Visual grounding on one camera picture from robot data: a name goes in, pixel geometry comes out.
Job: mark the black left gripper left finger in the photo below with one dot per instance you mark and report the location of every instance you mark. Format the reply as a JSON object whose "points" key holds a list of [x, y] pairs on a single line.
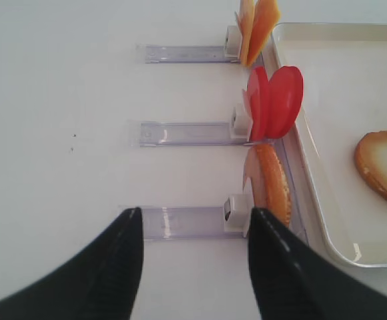
{"points": [[100, 282]]}

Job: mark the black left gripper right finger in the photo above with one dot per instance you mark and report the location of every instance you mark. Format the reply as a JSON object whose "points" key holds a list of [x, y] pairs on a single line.
{"points": [[291, 281]]}

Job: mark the clear left bread pusher track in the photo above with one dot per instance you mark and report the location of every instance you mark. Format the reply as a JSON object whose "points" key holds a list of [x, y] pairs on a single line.
{"points": [[227, 221]]}

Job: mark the upright bread slice left rack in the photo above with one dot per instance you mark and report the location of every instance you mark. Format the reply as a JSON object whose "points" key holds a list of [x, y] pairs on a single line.
{"points": [[264, 171]]}

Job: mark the bread slice on tray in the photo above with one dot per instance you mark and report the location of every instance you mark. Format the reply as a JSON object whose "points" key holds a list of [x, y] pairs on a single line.
{"points": [[370, 158]]}

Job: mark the clear tomato pusher track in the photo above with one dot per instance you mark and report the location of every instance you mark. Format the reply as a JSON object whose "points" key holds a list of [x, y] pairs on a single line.
{"points": [[235, 131]]}

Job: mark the inner red tomato slice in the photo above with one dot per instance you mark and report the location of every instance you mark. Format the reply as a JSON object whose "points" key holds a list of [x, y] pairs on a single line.
{"points": [[286, 93]]}

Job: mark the clear cheese pusher track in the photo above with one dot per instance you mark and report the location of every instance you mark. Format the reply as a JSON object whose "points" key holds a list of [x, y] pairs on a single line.
{"points": [[229, 52]]}

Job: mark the outer orange cheese slice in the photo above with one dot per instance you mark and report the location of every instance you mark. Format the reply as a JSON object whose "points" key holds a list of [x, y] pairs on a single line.
{"points": [[244, 19]]}

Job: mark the inner yellow cheese slice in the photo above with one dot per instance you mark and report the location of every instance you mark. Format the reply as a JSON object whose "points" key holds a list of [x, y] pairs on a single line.
{"points": [[266, 16]]}

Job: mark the white rectangular tray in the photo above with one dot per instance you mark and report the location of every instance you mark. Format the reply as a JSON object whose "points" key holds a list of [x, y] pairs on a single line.
{"points": [[344, 66]]}

